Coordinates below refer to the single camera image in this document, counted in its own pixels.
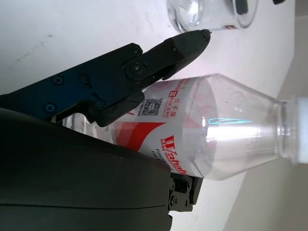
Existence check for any clear glass cup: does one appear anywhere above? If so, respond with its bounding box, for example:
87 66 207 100
166 0 259 33

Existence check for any clear plastic water bottle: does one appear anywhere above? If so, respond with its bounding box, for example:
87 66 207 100
54 73 308 181

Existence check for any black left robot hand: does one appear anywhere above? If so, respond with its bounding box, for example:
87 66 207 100
233 0 287 14

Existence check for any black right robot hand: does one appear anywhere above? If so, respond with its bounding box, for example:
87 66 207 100
0 28 211 231

